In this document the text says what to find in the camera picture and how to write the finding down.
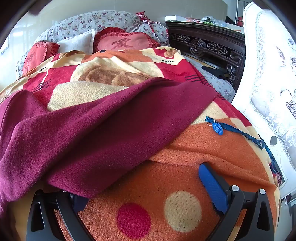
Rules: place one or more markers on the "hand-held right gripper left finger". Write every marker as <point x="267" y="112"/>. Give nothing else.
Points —
<point x="79" y="203"/>

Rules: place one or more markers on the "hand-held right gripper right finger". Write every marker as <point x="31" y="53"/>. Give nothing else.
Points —
<point x="212" y="187"/>

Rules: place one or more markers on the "maroon fleece garment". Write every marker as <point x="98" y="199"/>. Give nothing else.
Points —
<point x="104" y="129"/>

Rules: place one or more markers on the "printed orange red blanket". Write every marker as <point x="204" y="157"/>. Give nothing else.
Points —
<point x="185" y="150"/>

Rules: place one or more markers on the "floral bed sheet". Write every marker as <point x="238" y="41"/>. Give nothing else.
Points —
<point x="219" y="87"/>

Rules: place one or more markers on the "black object on bed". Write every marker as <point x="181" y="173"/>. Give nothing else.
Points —
<point x="217" y="71"/>

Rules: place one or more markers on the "white lace covered sofa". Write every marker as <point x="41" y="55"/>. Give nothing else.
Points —
<point x="266" y="69"/>

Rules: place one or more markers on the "small red heart pillow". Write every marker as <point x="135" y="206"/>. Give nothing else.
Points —
<point x="34" y="55"/>

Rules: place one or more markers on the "white pillow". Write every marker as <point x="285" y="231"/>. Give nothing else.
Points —
<point x="76" y="44"/>

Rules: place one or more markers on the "clear plastic bags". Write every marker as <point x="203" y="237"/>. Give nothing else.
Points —
<point x="215" y="21"/>

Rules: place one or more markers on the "large red heart pillow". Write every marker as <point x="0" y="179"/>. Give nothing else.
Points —
<point x="124" y="42"/>

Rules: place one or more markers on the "white flat box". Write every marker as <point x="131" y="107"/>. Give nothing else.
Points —
<point x="177" y="18"/>

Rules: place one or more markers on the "red patterned cloth tie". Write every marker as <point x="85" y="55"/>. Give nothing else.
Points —
<point x="148" y="20"/>

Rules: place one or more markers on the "dark carved wooden bed frame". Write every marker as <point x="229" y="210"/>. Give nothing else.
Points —
<point x="208" y="37"/>

